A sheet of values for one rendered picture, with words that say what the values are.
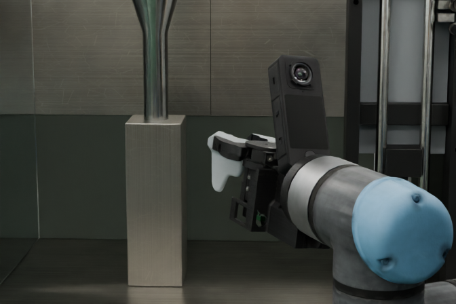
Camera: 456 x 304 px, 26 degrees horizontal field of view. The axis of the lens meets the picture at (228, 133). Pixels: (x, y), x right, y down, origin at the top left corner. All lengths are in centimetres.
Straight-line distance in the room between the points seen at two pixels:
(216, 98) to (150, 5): 32
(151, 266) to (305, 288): 25
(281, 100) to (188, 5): 90
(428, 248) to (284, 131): 20
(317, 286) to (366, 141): 33
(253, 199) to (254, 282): 71
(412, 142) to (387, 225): 66
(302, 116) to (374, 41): 47
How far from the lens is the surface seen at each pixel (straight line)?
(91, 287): 164
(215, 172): 103
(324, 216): 82
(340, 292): 81
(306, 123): 92
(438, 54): 140
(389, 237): 76
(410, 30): 139
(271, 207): 94
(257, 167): 94
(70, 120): 186
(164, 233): 160
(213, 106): 182
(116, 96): 184
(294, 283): 165
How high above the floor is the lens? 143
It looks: 10 degrees down
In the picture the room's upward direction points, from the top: straight up
